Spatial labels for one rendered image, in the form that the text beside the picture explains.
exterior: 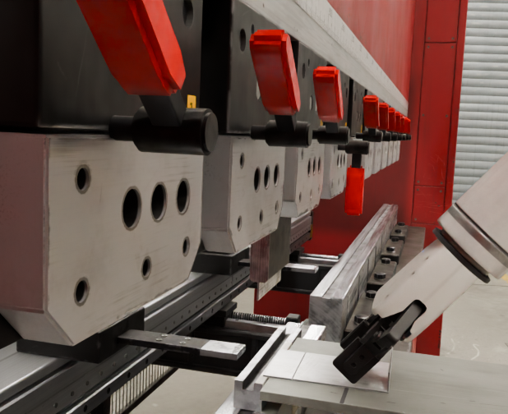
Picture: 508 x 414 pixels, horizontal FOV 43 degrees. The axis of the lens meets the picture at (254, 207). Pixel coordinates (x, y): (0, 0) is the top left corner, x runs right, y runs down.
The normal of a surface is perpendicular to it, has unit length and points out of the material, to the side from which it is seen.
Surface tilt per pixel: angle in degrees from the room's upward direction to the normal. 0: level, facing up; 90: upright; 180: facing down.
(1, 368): 0
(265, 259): 90
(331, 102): 139
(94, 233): 90
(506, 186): 69
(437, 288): 87
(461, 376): 0
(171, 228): 90
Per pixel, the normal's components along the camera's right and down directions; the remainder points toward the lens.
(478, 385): 0.04, -0.99
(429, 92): -0.27, 0.11
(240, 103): 0.96, 0.07
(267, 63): -0.21, 0.82
